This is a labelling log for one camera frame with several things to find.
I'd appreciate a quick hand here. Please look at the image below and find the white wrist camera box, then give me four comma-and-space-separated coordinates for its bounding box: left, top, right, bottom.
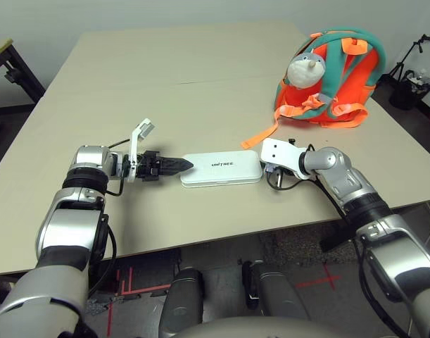
125, 118, 155, 183
260, 138, 316, 180

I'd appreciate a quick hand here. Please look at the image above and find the black clamp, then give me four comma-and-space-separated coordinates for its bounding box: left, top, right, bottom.
4, 66, 22, 84

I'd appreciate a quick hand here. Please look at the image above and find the beige robot torso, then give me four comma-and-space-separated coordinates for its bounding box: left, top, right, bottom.
161, 315, 346, 338

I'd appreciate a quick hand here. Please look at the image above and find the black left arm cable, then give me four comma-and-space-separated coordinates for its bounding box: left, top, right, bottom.
87, 138, 134, 300

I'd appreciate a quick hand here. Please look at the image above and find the grey right robot leg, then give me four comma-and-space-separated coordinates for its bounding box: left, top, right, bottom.
241, 259, 310, 321

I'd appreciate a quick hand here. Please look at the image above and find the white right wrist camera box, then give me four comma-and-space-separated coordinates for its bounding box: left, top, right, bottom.
260, 138, 316, 180

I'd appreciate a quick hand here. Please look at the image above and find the black table leg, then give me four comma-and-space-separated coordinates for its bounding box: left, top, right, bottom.
320, 223, 358, 253

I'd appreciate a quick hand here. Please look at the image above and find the black tripod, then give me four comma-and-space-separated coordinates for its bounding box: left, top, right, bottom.
381, 33, 430, 85

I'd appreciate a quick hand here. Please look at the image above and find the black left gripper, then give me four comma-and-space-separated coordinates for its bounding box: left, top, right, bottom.
135, 150, 195, 182

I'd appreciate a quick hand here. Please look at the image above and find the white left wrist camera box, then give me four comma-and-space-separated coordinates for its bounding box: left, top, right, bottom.
125, 118, 155, 183

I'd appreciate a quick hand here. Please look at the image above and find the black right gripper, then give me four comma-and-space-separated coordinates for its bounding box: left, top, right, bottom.
264, 162, 301, 189

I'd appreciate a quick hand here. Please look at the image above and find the grey white plush toy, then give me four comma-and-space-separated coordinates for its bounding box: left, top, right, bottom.
286, 51, 324, 89

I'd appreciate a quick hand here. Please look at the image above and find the grey left robot leg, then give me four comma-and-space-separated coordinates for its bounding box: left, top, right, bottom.
159, 269, 205, 334

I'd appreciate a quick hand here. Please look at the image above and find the black framed side table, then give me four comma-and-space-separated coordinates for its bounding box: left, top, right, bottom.
0, 37, 46, 117

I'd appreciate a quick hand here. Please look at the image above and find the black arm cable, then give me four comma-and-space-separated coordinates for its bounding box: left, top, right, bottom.
265, 144, 418, 338
87, 138, 134, 300

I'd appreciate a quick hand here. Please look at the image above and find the white pencil case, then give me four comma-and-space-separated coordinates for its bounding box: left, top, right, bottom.
180, 149, 264, 189

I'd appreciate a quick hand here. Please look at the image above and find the grey speckled floor mat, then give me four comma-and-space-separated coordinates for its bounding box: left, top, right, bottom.
260, 225, 356, 265
87, 295, 113, 316

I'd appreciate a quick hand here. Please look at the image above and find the orange teal backpack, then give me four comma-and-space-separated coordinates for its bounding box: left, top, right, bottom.
241, 28, 387, 151

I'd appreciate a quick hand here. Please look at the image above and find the grey robot leg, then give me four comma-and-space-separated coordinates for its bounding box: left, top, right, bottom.
159, 269, 205, 334
241, 259, 310, 321

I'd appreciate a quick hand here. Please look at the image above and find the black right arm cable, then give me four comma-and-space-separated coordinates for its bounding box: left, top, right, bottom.
265, 144, 418, 338

